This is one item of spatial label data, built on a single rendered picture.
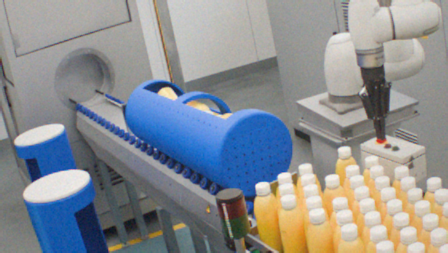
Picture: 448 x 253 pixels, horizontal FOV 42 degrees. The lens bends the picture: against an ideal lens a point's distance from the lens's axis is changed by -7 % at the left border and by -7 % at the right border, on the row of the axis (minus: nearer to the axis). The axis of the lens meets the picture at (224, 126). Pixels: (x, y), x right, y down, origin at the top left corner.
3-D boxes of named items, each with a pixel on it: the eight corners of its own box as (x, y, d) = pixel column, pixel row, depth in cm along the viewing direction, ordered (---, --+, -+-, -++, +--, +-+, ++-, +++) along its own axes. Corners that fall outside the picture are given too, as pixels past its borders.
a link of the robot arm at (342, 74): (325, 85, 248) (318, 32, 240) (369, 79, 245) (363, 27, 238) (329, 98, 233) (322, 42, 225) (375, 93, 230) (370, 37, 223)
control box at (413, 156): (385, 162, 200) (382, 133, 196) (427, 176, 182) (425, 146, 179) (363, 173, 195) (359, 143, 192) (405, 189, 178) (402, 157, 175)
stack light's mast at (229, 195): (246, 243, 148) (234, 185, 143) (260, 253, 143) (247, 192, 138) (224, 254, 146) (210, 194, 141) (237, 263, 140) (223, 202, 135)
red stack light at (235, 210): (238, 203, 145) (234, 188, 144) (252, 211, 139) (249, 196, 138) (214, 214, 142) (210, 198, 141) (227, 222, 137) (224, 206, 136)
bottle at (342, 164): (340, 218, 192) (332, 159, 185) (341, 206, 198) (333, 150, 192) (362, 214, 190) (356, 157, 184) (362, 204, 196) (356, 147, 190)
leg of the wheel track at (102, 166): (128, 242, 402) (102, 155, 382) (131, 246, 397) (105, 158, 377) (120, 246, 399) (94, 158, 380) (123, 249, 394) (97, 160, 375)
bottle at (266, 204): (290, 243, 184) (278, 183, 177) (282, 256, 177) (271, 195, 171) (266, 243, 187) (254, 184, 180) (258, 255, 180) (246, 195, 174)
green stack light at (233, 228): (242, 222, 146) (238, 203, 145) (256, 230, 141) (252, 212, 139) (218, 232, 144) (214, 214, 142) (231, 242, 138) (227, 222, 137)
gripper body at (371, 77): (370, 70, 177) (374, 100, 180) (390, 62, 181) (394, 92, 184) (354, 67, 184) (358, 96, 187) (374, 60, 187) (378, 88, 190)
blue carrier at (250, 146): (187, 134, 289) (179, 73, 281) (297, 184, 213) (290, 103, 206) (130, 149, 276) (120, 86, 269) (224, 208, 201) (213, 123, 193)
